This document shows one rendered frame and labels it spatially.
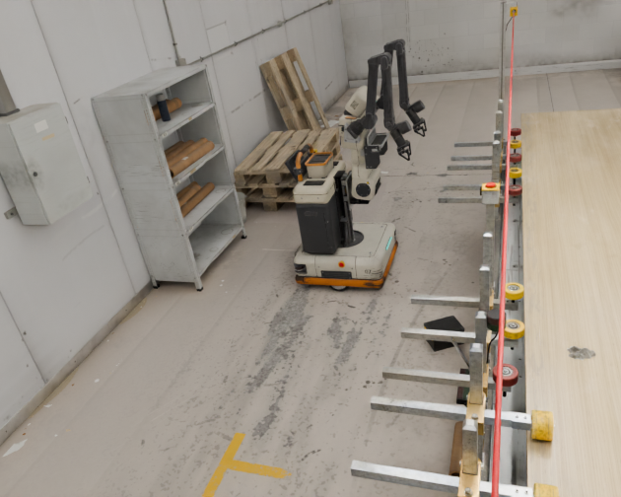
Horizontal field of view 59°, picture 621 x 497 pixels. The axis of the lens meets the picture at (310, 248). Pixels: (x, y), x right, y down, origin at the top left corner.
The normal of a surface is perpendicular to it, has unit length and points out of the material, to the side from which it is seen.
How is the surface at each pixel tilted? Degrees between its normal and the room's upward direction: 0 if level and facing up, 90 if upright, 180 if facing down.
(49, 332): 90
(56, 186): 90
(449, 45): 90
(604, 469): 0
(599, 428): 0
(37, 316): 90
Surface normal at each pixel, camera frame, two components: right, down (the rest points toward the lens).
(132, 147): -0.31, 0.50
